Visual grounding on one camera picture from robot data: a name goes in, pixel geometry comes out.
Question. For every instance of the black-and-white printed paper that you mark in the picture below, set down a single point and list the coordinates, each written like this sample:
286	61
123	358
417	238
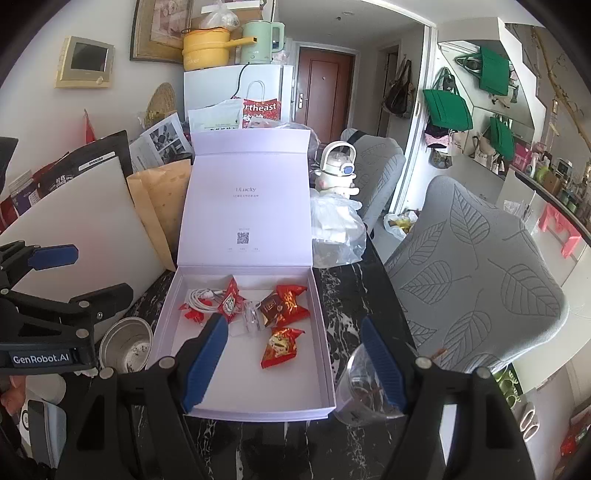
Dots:
161	143

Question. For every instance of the green tote bag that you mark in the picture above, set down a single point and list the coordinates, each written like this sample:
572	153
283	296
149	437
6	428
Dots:
448	108

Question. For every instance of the pink plastic stool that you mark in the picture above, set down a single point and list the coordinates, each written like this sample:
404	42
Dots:
558	221

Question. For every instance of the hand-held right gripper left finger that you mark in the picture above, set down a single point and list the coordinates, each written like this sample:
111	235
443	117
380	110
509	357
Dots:
205	364

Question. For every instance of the white toaster oven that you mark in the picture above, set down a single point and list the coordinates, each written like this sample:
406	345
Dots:
564	168

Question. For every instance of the metal bowl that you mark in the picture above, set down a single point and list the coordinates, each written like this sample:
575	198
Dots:
120	337

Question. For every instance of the small red fan toy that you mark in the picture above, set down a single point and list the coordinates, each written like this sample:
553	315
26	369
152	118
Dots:
194	316

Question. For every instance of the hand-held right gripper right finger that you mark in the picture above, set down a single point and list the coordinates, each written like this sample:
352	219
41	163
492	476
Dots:
383	364

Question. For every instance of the dry wooden branch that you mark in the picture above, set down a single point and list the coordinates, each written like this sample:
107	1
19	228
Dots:
561	90

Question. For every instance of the long red snack bar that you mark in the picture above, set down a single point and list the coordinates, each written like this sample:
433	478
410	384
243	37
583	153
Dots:
231	300

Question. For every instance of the clear plastic bag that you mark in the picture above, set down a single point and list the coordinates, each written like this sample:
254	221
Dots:
337	230

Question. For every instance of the small red flag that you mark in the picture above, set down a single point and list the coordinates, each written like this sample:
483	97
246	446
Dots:
90	127

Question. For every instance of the red cartoon snack packet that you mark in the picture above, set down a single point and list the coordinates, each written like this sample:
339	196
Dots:
281	346

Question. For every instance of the black pouch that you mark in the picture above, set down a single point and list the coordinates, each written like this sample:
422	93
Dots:
101	152

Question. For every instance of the grey leaf-pattern chair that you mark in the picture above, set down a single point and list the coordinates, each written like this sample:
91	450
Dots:
475	277
378	170

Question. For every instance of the black-edged counter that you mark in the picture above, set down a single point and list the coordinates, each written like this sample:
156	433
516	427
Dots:
554	196

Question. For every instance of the beige slipper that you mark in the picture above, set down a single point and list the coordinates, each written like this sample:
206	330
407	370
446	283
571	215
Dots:
527	415
534	428

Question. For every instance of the red printed packet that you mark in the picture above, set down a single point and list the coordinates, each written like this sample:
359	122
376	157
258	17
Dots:
261	110

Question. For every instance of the woven straw fan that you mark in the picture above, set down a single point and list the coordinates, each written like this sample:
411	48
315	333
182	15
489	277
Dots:
159	104

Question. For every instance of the black handbag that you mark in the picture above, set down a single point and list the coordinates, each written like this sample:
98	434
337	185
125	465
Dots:
399	97

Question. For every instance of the white spray bottle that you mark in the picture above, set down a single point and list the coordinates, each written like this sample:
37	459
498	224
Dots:
535	164

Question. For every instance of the copper spoon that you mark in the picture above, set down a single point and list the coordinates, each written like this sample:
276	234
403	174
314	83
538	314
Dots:
439	354

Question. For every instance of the pink box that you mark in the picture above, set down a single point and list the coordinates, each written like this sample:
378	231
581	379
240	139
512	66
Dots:
522	157

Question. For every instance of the white plastic bag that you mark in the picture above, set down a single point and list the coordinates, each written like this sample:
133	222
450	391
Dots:
219	18

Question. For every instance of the person's left hand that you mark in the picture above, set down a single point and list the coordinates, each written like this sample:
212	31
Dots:
11	399

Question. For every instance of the small cardboard box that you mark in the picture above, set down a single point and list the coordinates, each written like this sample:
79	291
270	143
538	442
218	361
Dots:
552	182

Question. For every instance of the yellow pot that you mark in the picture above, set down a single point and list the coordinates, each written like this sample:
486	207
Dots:
205	48

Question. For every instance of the cream tote bag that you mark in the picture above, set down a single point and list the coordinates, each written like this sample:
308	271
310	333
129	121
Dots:
483	150

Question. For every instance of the plastic bag with fruit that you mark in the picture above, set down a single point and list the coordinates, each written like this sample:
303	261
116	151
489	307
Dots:
399	226

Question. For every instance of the white fridge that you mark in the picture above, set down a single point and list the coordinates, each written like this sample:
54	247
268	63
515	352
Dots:
207	87

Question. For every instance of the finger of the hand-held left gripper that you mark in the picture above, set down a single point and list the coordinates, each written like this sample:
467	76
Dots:
111	297
53	257

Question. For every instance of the dark red printed pouch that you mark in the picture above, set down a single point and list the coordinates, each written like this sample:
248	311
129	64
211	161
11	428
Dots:
51	180

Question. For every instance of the red gold-print candy packet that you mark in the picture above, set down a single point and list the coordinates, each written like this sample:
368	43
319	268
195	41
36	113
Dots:
291	295

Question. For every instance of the wall intercom panel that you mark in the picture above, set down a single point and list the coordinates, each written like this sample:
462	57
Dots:
85	62

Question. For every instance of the green slipper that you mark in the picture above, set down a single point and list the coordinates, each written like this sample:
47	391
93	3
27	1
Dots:
505	381
513	398

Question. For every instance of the light green kettle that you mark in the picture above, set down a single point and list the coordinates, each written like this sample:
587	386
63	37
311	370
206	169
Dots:
258	44

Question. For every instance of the framed picture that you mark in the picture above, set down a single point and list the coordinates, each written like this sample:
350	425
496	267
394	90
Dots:
161	27

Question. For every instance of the white board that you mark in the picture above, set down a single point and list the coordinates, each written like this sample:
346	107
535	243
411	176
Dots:
92	221

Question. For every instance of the clear plastic airplane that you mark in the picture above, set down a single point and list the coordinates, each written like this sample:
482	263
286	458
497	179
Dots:
253	318

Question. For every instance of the white gift box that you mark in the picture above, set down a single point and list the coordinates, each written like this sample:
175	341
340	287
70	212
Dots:
249	207

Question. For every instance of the plain brown paper envelope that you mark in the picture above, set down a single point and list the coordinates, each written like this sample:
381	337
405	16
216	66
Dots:
147	217

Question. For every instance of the brown door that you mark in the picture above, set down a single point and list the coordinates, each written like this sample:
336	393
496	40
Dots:
323	92

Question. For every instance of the white paper pouch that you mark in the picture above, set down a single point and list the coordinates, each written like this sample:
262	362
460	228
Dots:
214	115

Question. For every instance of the glass mug with cartoon print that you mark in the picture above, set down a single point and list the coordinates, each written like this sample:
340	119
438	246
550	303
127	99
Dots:
355	378

